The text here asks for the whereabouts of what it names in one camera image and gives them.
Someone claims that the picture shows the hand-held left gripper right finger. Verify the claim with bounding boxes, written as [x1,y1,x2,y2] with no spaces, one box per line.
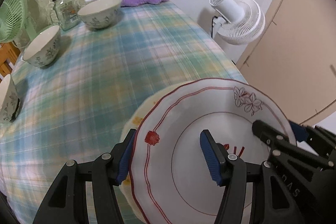
[200,130,296,224]

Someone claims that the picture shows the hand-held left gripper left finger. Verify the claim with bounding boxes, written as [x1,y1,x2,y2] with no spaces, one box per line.
[33,129,137,224]

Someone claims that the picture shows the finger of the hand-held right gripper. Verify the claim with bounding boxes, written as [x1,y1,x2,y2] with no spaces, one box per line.
[290,122,336,170]
[252,120,336,224]

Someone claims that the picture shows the scalloped yellow flower plate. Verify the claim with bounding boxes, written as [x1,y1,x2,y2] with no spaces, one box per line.
[120,94,168,224]

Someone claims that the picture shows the white plate red pattern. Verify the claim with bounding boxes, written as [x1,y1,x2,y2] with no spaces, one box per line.
[129,78,298,224]

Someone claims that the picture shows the grey floral ceramic bowl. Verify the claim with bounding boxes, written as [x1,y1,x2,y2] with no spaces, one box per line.
[0,74,21,123]
[77,0,122,31]
[22,25,62,69]

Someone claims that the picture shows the beige door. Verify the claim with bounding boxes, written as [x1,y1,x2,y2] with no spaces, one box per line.
[235,0,336,132]

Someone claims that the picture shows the white desk fan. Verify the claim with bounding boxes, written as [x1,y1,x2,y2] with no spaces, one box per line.
[209,0,265,45]

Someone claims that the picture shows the wooden chair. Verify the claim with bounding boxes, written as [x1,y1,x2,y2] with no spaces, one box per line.
[0,42,20,80]

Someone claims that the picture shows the glass mug jar with lid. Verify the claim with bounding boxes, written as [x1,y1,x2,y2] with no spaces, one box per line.
[51,0,79,31]

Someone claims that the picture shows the green desk fan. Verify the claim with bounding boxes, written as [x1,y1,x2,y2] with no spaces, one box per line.
[0,0,37,48]

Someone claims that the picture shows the black fan cable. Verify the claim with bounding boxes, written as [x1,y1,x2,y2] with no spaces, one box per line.
[211,15,219,39]

